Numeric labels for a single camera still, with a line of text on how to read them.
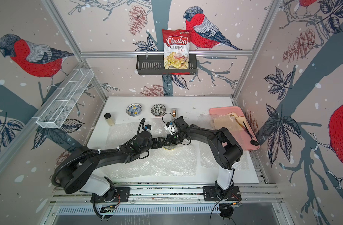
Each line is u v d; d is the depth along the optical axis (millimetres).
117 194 726
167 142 835
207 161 856
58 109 727
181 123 761
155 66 1066
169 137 797
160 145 802
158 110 1104
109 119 978
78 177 428
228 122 1024
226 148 491
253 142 918
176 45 835
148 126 801
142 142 685
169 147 856
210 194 728
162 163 853
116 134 978
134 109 1107
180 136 703
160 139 819
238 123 1036
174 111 1055
